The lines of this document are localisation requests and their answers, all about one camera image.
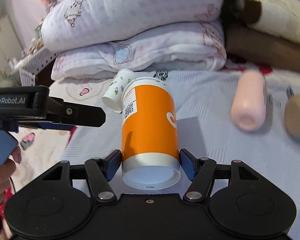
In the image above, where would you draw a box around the brown plastic cup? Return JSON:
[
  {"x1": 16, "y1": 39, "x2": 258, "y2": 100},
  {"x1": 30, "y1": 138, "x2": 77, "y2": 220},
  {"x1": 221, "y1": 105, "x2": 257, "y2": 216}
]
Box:
[{"x1": 284, "y1": 93, "x2": 300, "y2": 138}]

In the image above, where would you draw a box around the patterned cloth side table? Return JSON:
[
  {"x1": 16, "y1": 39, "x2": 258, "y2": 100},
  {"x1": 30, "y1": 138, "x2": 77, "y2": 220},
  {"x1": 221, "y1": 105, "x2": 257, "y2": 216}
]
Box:
[{"x1": 11, "y1": 47, "x2": 60, "y2": 86}]

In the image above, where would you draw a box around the white green-print paper cup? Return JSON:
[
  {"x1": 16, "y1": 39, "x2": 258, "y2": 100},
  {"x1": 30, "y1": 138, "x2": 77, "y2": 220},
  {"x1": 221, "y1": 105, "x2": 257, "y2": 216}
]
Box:
[{"x1": 102, "y1": 69, "x2": 137, "y2": 113}]

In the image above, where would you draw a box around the pink checked folded quilt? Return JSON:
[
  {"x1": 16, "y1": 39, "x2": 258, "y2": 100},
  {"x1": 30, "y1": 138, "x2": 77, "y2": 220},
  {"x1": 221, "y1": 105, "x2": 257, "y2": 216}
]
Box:
[{"x1": 41, "y1": 0, "x2": 224, "y2": 51}]

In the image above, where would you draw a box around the person's left hand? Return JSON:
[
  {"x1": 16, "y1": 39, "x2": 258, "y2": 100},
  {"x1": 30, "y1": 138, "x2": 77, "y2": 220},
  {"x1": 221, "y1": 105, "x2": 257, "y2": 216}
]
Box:
[{"x1": 0, "y1": 146, "x2": 21, "y2": 204}]

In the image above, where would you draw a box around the dark brown pillow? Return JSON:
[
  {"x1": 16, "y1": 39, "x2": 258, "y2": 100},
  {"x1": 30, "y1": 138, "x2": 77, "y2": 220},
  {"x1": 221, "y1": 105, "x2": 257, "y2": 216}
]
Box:
[{"x1": 226, "y1": 27, "x2": 300, "y2": 73}]

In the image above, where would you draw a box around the pink plastic cup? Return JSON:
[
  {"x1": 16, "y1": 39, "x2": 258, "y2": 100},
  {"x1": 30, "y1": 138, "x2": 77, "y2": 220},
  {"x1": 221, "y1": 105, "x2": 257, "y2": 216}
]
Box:
[{"x1": 231, "y1": 70, "x2": 266, "y2": 132}]

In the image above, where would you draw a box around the orange white paper cup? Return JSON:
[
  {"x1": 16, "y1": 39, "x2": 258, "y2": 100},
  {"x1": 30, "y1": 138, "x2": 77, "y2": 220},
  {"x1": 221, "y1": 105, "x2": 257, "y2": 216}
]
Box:
[{"x1": 121, "y1": 77, "x2": 180, "y2": 190}]

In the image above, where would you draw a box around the light grey patterned mat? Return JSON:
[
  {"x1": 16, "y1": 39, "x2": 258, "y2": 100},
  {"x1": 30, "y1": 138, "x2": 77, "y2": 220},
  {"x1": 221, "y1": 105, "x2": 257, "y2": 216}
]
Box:
[{"x1": 61, "y1": 68, "x2": 300, "y2": 240}]

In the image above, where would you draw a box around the pink checked lower quilt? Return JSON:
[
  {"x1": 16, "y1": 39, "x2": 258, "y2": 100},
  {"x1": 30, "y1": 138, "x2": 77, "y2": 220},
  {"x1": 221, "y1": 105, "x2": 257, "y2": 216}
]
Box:
[{"x1": 51, "y1": 22, "x2": 226, "y2": 81}]

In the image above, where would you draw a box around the pink hanging curtain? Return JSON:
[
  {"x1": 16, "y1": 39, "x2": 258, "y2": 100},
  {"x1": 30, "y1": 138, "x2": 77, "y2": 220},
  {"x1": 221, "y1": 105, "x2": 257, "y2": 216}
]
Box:
[{"x1": 10, "y1": 0, "x2": 46, "y2": 49}]

